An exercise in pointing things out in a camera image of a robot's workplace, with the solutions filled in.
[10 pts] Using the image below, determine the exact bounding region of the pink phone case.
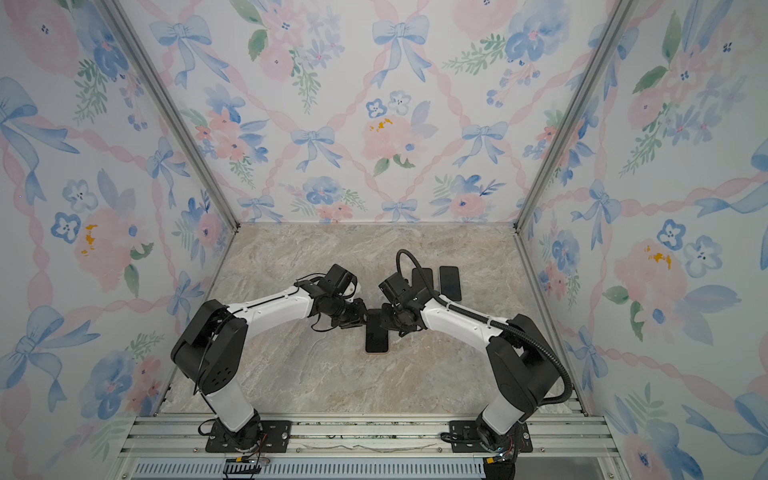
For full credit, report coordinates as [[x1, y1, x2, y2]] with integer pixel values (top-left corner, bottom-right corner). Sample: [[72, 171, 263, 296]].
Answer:
[[365, 309, 391, 354]]

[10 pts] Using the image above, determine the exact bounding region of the black phone case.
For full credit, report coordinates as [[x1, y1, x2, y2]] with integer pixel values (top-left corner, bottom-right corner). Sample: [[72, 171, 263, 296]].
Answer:
[[411, 268, 434, 297]]

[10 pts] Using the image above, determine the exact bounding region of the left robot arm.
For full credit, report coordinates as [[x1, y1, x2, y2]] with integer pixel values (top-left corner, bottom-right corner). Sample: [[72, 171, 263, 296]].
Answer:
[[171, 287, 367, 434]]

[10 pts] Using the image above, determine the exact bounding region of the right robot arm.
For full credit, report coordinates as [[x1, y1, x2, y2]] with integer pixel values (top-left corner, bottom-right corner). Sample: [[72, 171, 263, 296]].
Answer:
[[371, 299, 572, 443]]

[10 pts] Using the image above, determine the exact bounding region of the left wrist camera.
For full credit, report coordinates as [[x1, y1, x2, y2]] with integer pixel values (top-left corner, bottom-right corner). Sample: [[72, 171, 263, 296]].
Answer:
[[317, 264, 358, 299]]

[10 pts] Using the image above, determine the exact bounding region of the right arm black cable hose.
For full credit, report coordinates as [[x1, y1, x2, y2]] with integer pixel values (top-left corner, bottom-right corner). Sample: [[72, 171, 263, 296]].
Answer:
[[395, 248, 574, 406]]

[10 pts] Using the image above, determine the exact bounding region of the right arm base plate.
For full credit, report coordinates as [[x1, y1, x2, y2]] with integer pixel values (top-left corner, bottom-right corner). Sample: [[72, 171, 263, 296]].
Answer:
[[440, 420, 533, 455]]

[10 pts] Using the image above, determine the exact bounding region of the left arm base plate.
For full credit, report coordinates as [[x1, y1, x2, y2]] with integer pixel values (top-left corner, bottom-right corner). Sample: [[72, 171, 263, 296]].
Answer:
[[204, 419, 293, 454]]

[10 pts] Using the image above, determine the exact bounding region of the aluminium rail frame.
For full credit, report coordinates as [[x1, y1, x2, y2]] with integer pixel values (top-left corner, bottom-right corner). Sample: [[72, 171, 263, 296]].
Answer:
[[107, 412, 629, 479]]

